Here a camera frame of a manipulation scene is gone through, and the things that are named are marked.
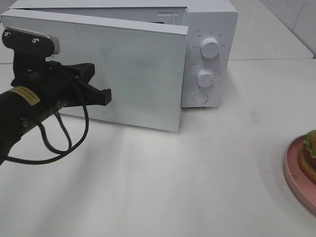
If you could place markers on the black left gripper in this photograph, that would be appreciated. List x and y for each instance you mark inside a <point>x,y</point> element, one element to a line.
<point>51,80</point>

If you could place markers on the white dial knob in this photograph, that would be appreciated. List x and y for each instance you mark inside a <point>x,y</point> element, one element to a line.
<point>209,47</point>
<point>205,78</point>

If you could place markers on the round white door button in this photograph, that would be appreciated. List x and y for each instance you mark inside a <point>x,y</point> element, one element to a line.
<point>200,98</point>

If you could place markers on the toy burger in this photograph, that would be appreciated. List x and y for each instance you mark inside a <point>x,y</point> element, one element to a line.
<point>307,158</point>

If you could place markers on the pink plate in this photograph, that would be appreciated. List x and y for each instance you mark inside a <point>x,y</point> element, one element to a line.
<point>300,185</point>

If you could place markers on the white microwave door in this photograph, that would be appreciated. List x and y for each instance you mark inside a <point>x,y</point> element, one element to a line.
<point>141,63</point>

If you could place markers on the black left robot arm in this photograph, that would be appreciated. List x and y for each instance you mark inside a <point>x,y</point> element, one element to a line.
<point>21,110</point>

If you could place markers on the white microwave oven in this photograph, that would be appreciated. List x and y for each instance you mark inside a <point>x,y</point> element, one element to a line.
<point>198,19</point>

